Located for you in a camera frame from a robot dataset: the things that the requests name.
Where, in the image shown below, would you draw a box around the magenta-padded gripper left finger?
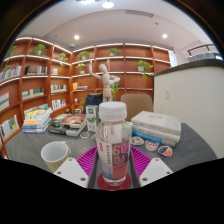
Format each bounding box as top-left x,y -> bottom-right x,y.
53,147 -> 100,190

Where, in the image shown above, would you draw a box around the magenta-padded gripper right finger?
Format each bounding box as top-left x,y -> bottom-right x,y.
128,146 -> 174,188

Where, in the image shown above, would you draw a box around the clear plastic drink bottle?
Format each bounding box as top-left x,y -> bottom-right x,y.
95,101 -> 133,187

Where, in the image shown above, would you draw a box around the round blue orange sticker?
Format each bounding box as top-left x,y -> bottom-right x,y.
157,145 -> 174,158

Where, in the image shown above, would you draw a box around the yellow striped white cup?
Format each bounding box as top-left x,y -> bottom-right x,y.
40,140 -> 72,173

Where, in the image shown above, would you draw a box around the round orange white sticker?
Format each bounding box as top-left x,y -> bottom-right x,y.
144,140 -> 160,152

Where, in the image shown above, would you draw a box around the white book stack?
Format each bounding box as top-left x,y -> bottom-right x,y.
130,110 -> 183,148

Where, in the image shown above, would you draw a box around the dark book stack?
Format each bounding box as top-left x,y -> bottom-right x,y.
47,113 -> 88,138

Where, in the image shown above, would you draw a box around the tall green white carton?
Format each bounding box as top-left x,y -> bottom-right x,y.
85,104 -> 100,133

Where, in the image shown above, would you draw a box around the colourful book stack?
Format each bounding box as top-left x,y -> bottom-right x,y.
21,106 -> 54,134

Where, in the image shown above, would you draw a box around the beige chair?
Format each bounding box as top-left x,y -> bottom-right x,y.
120,93 -> 154,123

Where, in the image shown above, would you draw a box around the dark blue chair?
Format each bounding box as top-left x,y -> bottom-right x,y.
83,93 -> 104,115

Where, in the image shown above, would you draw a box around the wooden shelf unit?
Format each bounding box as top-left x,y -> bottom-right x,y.
0,36 -> 178,159

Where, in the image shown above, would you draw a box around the wooden artist mannequin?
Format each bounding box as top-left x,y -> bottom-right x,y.
88,63 -> 121,103

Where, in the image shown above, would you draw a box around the grey curtain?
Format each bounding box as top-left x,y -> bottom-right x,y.
188,51 -> 221,64

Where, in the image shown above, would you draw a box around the ceiling lights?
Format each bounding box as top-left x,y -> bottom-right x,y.
73,0 -> 169,41

